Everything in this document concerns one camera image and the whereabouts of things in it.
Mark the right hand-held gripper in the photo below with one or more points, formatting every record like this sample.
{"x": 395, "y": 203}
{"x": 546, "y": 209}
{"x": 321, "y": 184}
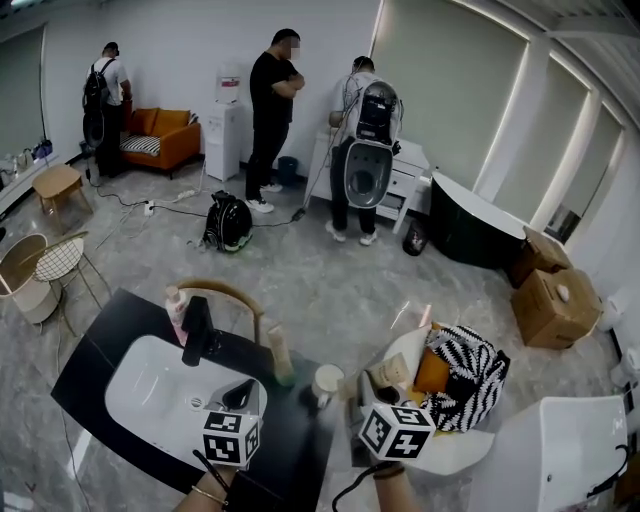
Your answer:
{"x": 395, "y": 435}

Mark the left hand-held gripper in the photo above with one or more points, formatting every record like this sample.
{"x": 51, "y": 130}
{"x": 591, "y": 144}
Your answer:
{"x": 230, "y": 440}

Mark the white ceramic mug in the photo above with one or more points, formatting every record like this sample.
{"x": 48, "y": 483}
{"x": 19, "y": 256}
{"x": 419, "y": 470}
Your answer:
{"x": 327, "y": 382}

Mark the person's right forearm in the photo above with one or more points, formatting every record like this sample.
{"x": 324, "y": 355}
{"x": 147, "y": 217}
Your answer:
{"x": 395, "y": 500}

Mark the person's left forearm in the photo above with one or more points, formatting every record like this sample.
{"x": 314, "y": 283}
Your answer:
{"x": 200, "y": 505}

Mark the round sink drain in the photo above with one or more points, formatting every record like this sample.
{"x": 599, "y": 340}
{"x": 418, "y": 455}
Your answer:
{"x": 195, "y": 402}

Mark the orange cushion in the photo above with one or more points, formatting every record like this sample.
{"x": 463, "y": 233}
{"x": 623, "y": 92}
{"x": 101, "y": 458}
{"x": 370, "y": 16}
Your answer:
{"x": 432, "y": 372}

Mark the white shell chair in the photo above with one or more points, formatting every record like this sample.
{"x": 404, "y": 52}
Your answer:
{"x": 400, "y": 345}

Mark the black vanity counter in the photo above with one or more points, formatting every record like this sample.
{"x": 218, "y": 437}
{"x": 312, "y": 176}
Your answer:
{"x": 300, "y": 450}

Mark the brown wristband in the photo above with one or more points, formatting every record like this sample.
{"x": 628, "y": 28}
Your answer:
{"x": 390, "y": 472}

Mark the black white zigzag blanket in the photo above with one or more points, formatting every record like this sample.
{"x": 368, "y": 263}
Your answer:
{"x": 470, "y": 370}

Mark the black basin faucet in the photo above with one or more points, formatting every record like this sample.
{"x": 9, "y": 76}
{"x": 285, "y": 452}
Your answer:
{"x": 197, "y": 325}

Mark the white sink basin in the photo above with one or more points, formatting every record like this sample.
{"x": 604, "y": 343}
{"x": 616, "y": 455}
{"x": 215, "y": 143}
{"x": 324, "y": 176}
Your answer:
{"x": 150, "y": 385}

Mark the pink bottle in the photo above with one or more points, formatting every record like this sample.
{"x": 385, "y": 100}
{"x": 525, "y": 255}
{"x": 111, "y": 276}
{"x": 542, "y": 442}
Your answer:
{"x": 176, "y": 310}

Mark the wooden curved-back chair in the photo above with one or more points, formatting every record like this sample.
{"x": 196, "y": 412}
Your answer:
{"x": 225, "y": 286}

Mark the black mesh bin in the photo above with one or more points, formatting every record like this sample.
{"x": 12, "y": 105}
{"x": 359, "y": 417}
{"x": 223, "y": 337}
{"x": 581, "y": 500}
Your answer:
{"x": 415, "y": 239}

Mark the white rectangular tub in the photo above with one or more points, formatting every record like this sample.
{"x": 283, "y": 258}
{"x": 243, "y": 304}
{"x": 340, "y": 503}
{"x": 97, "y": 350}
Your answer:
{"x": 550, "y": 450}

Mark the black glossy backpack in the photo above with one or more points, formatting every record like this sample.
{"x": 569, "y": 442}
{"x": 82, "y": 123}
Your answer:
{"x": 230, "y": 222}

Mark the large cardboard box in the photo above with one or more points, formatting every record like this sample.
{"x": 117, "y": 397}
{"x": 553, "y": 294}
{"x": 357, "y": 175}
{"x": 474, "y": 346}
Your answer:
{"x": 550, "y": 315}

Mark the dark green bathtub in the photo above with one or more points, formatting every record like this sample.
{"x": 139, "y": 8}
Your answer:
{"x": 465, "y": 225}

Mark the black power adapter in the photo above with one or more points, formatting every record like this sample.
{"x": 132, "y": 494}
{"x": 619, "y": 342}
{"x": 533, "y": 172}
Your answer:
{"x": 299, "y": 214}

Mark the small white oval object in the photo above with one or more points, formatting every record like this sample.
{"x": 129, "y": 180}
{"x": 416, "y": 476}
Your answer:
{"x": 563, "y": 292}

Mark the small cardboard box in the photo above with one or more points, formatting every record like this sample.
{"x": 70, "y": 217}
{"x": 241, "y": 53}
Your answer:
{"x": 545, "y": 255}

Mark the long white power strip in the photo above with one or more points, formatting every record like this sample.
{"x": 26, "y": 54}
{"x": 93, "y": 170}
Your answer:
{"x": 183, "y": 195}

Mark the small white power strip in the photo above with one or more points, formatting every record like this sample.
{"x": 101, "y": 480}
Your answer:
{"x": 149, "y": 208}

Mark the grey dome equipment backpack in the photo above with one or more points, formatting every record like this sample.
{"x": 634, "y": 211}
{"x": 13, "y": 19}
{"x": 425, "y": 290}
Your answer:
{"x": 365, "y": 175}

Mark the white cabinet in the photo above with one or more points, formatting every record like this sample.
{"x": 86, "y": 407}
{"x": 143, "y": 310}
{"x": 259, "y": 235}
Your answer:
{"x": 410, "y": 160}

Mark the dark blue waste bin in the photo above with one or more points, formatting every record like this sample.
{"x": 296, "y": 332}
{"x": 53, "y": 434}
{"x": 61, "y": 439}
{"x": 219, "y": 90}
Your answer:
{"x": 288, "y": 170}

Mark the white pedal bin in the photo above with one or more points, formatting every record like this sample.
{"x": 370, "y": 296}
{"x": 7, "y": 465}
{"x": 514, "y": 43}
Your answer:
{"x": 627, "y": 367}
{"x": 614, "y": 310}

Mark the black curved tub faucet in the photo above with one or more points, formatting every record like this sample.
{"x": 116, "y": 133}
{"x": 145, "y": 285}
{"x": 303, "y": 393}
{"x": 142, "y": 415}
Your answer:
{"x": 625, "y": 452}

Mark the white water dispenser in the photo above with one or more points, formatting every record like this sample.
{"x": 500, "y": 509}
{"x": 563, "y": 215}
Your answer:
{"x": 222, "y": 145}

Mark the large round beige table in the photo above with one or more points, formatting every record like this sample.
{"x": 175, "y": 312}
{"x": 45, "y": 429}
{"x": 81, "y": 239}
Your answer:
{"x": 20, "y": 260}

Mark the orange sofa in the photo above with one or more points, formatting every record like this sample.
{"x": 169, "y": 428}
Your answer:
{"x": 180, "y": 140}

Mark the striped seat cushion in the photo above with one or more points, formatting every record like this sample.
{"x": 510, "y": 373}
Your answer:
{"x": 140, "y": 145}

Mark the wooden side table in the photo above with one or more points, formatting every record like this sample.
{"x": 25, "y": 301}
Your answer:
{"x": 57, "y": 180}

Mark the narrow grey roller blind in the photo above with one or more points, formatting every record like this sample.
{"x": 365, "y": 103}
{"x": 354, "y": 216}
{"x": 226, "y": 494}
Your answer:
{"x": 597, "y": 160}
{"x": 550, "y": 140}

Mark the white low shelf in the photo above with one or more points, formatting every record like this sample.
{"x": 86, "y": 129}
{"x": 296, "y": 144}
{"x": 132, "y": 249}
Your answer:
{"x": 25, "y": 182}

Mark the clear water dispenser bottle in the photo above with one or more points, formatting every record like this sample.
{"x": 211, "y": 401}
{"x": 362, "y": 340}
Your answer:
{"x": 229, "y": 82}

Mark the purple handbag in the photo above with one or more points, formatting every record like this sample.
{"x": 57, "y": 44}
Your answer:
{"x": 43, "y": 150}

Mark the white handbag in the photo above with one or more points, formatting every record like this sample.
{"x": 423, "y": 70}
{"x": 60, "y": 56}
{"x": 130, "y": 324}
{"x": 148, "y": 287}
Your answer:
{"x": 25, "y": 161}

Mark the wide grey roller blind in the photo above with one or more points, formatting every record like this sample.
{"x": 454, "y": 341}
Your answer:
{"x": 450, "y": 75}

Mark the beige handbag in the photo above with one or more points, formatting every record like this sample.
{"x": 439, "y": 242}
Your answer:
{"x": 8, "y": 170}

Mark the large grey wall screen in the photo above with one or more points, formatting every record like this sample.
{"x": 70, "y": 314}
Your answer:
{"x": 20, "y": 90}

